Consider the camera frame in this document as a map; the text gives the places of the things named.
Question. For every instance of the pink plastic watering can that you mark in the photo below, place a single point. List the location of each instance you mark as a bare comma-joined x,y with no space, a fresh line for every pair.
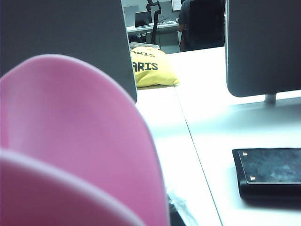
70,117

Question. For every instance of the yellow bag with black print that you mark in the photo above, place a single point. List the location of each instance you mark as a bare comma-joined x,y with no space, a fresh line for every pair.
152,76

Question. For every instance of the white background desk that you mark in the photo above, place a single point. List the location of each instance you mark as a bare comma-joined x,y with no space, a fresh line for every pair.
167,35

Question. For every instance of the open black laptop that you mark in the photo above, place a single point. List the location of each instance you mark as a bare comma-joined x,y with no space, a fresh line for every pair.
143,18

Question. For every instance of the clear plastic bag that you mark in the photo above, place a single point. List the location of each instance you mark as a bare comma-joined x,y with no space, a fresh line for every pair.
181,204

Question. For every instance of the light grey background partition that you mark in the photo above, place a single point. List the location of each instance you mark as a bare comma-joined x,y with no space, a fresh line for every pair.
130,14

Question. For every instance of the person in grey shirt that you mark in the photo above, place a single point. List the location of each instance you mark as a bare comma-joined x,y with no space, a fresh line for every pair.
184,16

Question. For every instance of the wide grey desk divider panel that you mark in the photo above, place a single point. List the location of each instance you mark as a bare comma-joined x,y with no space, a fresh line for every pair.
70,28

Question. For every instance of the metal divider foot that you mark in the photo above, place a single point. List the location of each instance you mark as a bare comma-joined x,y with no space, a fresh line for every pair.
270,98

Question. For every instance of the white wall screen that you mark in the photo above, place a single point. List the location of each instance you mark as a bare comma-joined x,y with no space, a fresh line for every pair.
176,5

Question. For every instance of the black square base plate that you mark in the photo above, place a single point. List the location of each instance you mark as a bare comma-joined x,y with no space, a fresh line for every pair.
270,164

